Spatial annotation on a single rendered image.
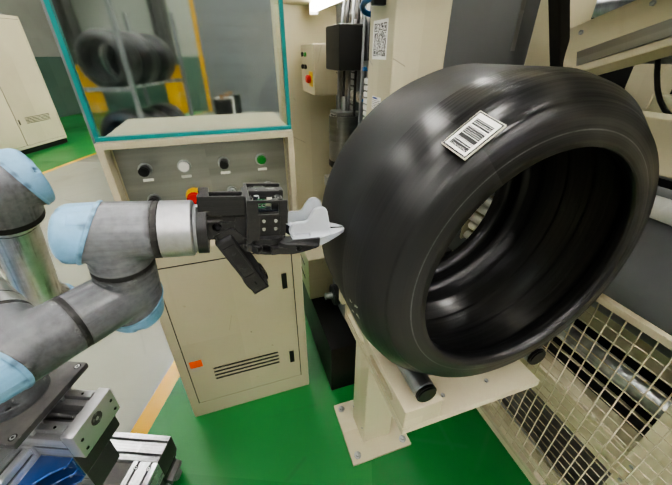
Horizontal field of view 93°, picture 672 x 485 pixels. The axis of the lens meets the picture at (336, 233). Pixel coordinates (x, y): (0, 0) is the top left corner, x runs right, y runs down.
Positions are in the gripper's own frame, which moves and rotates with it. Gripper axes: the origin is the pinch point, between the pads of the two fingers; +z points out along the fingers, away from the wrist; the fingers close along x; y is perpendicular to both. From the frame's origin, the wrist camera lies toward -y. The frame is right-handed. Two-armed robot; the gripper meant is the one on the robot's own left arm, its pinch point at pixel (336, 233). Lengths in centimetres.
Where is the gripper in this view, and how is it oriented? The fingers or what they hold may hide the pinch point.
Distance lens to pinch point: 50.5
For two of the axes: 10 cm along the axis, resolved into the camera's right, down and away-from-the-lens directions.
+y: 1.0, -8.9, -4.5
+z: 9.5, -0.6, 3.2
